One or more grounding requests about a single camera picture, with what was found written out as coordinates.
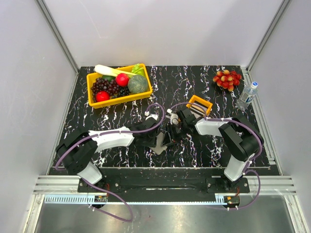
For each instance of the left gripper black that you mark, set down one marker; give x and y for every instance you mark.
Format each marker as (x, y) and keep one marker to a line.
(153, 142)

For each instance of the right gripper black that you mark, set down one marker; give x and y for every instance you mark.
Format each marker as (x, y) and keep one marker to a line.
(174, 139)

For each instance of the stack of credit cards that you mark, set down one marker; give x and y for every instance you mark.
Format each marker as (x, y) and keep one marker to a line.
(199, 110)

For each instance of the small yellow card bin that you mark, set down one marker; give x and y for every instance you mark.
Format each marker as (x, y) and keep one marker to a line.
(200, 100)

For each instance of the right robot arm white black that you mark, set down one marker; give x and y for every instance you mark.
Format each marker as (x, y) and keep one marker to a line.
(241, 138)

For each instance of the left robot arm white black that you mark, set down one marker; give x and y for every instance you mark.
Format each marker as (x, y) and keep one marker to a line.
(76, 151)

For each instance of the large yellow fruit bin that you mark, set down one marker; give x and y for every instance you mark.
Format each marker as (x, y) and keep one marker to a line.
(91, 78)

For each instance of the dark grape bunch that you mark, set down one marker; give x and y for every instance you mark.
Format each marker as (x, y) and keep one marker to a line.
(124, 91)

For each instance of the green melon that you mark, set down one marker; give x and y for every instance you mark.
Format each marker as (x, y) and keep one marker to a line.
(137, 84)

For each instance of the red pomegranate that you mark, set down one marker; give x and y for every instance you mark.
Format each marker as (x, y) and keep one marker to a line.
(122, 79)

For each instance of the red apple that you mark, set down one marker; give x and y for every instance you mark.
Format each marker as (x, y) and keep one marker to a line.
(102, 96)

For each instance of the green lettuce leaf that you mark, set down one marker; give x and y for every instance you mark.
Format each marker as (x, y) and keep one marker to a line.
(137, 69)

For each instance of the green avocado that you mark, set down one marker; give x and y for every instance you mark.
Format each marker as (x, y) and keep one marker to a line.
(108, 78)

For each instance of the purple grape bunch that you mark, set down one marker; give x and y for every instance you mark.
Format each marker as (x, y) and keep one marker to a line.
(106, 85)

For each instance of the red lychee bunch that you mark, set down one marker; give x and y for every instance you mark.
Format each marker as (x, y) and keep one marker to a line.
(227, 80)

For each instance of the clear water bottle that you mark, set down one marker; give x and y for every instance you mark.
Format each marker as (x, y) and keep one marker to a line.
(248, 94)

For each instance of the white green leek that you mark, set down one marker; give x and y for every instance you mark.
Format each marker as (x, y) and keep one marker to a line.
(104, 70)

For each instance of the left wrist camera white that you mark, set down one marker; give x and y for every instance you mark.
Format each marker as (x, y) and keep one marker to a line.
(151, 116)

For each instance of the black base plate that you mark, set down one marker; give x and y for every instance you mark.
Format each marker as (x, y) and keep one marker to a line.
(169, 184)

